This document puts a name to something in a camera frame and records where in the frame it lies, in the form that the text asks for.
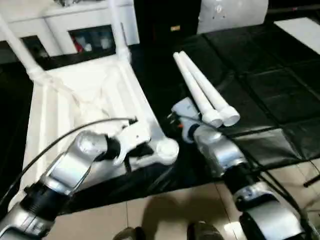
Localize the white plastic table leg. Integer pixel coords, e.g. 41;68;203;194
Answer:
173;51;224;127
178;51;241;127
108;0;132;64

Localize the white plastic table top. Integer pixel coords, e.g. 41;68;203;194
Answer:
9;56;180;209

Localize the white leg with black mark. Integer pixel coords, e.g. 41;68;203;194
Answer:
0;12;47;84

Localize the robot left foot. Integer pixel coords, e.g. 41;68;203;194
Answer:
113;226;146;240

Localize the black work mat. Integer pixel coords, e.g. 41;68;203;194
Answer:
0;17;320;216

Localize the black cabinet with gold label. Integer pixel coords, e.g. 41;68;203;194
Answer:
134;0;201;47

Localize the grey printed cushion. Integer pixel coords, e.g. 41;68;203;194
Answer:
197;0;270;35

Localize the red bottle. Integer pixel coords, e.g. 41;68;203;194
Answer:
75;36;85;53

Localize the white sideboard with glass doors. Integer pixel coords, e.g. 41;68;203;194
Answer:
0;0;141;65

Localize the black stand leg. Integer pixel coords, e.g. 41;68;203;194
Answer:
303;176;320;188

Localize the white flat board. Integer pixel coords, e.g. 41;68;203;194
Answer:
273;17;320;55

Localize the black bar with red mark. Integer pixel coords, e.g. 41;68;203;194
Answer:
268;6;320;14

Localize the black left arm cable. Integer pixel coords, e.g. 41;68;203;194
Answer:
0;116;139;206

